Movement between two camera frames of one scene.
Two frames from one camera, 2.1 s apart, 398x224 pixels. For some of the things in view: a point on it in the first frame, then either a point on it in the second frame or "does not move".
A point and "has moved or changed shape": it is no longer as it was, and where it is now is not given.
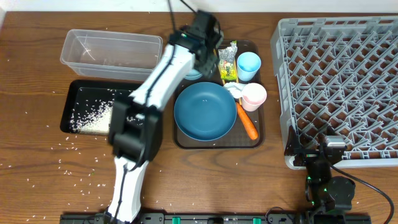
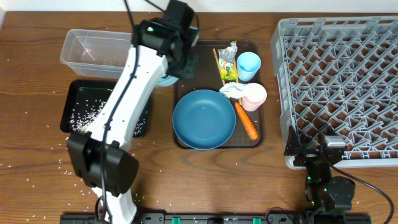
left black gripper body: [208, 58] to [185, 65]
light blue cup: [248, 65] does not move
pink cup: [253, 96] does not move
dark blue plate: [204, 111] has moved or changed shape
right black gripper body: [306, 156] does not move
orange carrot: [248, 121] does not move
